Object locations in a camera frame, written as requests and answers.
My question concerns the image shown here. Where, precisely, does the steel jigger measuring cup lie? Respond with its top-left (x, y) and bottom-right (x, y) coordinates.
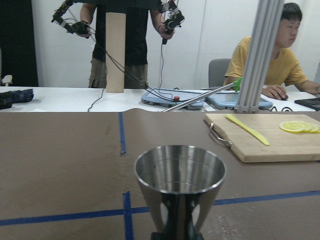
top-left (134, 145), bottom-right (227, 240)

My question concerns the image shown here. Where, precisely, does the blue teach pendant left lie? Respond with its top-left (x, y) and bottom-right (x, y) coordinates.
top-left (141, 88), bottom-right (207, 108)

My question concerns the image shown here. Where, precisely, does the blue teach pendant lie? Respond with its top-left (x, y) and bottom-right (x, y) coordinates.
top-left (141, 88), bottom-right (207, 108)
top-left (205, 91), bottom-right (273, 110)

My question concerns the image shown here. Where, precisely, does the blue teach pendant right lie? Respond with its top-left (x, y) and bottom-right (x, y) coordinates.
top-left (205, 91), bottom-right (273, 110)

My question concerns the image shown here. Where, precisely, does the grey chair right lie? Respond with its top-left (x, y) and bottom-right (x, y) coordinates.
top-left (208, 58), bottom-right (231, 88)

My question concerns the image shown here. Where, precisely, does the steel rod green tip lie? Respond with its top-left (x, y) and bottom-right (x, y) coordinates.
top-left (163, 77), bottom-right (243, 112)

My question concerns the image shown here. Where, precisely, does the yellow plastic knife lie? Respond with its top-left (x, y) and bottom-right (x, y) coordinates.
top-left (225, 113), bottom-right (270, 146)

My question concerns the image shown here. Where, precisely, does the wooden plank upright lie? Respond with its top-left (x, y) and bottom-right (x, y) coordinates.
top-left (105, 12), bottom-right (126, 93)

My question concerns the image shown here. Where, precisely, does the bamboo cutting board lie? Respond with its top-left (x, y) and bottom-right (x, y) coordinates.
top-left (204, 113), bottom-right (320, 163)

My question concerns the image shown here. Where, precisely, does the standing operator in black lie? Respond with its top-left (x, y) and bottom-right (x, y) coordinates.
top-left (52, 0), bottom-right (185, 93)

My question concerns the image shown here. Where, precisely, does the black computer mouse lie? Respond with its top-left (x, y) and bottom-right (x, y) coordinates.
top-left (278, 95), bottom-right (289, 101)

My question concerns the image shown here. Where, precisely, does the lemon slice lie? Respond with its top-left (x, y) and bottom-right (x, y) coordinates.
top-left (279, 121), bottom-right (306, 133)
top-left (302, 122), bottom-right (313, 133)
top-left (309, 124), bottom-right (320, 133)

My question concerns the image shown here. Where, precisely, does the seated person yellow shirt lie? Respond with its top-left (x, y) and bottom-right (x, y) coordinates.
top-left (223, 2), bottom-right (320, 99)

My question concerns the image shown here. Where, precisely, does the folded dark umbrella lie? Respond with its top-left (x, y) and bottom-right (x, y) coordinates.
top-left (0, 89), bottom-right (34, 110)

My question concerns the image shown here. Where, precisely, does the black keyboard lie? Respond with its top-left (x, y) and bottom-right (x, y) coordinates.
top-left (294, 97), bottom-right (320, 112)

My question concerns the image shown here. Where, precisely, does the aluminium frame post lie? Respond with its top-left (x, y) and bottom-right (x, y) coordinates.
top-left (234, 0), bottom-right (284, 114)

